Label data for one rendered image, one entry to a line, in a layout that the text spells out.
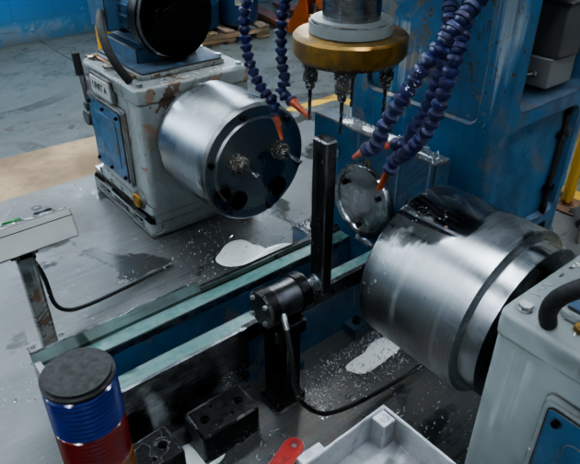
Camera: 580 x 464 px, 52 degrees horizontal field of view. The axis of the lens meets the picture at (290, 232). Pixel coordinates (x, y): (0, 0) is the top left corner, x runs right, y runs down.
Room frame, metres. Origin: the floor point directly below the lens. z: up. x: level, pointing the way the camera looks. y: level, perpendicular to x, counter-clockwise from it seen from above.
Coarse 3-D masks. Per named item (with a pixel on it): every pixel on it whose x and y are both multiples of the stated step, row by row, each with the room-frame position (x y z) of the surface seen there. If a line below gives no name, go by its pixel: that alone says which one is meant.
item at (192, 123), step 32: (192, 96) 1.15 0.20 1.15; (224, 96) 1.13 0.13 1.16; (256, 96) 1.14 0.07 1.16; (160, 128) 1.16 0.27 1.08; (192, 128) 1.07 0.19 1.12; (224, 128) 1.04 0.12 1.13; (256, 128) 1.08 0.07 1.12; (288, 128) 1.13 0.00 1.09; (192, 160) 1.03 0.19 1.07; (224, 160) 1.03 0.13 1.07; (256, 160) 1.08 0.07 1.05; (288, 160) 1.13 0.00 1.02; (192, 192) 1.06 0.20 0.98; (224, 192) 1.03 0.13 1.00; (256, 192) 1.07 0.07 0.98
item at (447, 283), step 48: (432, 192) 0.73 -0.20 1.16; (384, 240) 0.68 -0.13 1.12; (432, 240) 0.65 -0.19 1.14; (480, 240) 0.62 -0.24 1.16; (528, 240) 0.62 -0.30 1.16; (384, 288) 0.64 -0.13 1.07; (432, 288) 0.59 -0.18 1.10; (480, 288) 0.56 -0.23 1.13; (528, 288) 0.58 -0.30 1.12; (432, 336) 0.56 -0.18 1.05; (480, 336) 0.53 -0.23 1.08; (480, 384) 0.54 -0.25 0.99
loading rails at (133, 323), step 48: (336, 240) 0.98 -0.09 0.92; (192, 288) 0.82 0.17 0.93; (240, 288) 0.83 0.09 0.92; (336, 288) 0.84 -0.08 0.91; (96, 336) 0.70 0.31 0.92; (144, 336) 0.71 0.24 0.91; (192, 336) 0.77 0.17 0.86; (240, 336) 0.70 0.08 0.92; (144, 384) 0.60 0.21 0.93; (192, 384) 0.64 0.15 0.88; (240, 384) 0.70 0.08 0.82; (144, 432) 0.59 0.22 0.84
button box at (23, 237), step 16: (64, 208) 0.83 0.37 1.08; (16, 224) 0.79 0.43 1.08; (32, 224) 0.80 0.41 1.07; (48, 224) 0.81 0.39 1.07; (64, 224) 0.82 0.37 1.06; (0, 240) 0.76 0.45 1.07; (16, 240) 0.77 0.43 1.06; (32, 240) 0.78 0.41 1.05; (48, 240) 0.79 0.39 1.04; (0, 256) 0.75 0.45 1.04; (16, 256) 0.76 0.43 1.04
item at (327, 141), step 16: (320, 144) 0.72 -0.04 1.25; (336, 144) 0.72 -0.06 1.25; (320, 160) 0.72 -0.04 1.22; (336, 160) 0.72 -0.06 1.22; (320, 176) 0.72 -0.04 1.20; (320, 192) 0.72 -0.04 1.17; (320, 208) 0.72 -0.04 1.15; (320, 224) 0.72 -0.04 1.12; (320, 240) 0.72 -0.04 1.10; (320, 256) 0.71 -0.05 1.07; (320, 272) 0.71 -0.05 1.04; (320, 288) 0.71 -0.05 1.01
